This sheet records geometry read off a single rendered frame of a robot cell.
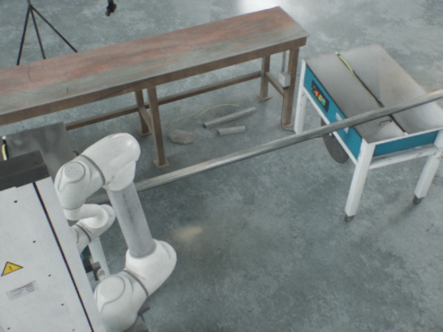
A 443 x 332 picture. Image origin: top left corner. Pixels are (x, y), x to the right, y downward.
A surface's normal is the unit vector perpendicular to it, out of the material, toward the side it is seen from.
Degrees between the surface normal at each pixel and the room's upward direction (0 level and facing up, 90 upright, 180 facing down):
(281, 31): 0
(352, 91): 0
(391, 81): 0
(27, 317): 90
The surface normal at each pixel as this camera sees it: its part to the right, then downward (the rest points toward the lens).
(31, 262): 0.47, 0.62
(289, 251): 0.00, -0.71
